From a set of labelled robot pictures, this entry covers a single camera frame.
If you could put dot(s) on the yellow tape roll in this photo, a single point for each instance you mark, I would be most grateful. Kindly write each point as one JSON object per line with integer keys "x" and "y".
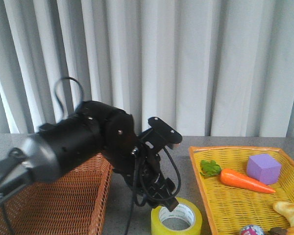
{"x": 185, "y": 211}

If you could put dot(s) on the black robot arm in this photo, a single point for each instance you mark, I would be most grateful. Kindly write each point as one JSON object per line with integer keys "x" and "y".
{"x": 94, "y": 128}

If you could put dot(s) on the purple foam cube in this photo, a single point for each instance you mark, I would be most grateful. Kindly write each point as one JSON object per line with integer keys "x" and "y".
{"x": 264, "y": 168}

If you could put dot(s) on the pink patterned ball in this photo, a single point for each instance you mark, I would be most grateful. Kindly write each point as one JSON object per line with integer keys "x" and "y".
{"x": 251, "y": 229}

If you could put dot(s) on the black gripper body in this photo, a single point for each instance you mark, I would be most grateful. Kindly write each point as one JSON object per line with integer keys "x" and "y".
{"x": 140, "y": 168}

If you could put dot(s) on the yellow woven basket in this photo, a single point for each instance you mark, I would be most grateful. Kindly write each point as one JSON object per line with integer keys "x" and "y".
{"x": 229, "y": 208}

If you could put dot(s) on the orange toy carrot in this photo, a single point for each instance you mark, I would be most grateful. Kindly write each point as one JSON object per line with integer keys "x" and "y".
{"x": 233, "y": 178}

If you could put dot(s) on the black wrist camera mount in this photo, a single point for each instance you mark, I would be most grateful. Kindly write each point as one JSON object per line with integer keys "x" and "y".
{"x": 159, "y": 135}

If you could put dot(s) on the small brown object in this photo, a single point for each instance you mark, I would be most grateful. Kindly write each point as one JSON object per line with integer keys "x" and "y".
{"x": 278, "y": 231}

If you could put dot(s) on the brown wicker basket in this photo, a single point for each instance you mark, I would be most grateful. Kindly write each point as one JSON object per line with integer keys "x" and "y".
{"x": 73, "y": 205}

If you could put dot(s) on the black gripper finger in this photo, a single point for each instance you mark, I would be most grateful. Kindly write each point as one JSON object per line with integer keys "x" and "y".
{"x": 171, "y": 204}

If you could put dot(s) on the toy bread piece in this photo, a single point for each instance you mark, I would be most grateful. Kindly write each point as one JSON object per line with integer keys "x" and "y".
{"x": 286, "y": 209}

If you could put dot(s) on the grey pleated curtain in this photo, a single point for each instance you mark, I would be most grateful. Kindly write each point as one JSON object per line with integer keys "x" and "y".
{"x": 206, "y": 67}

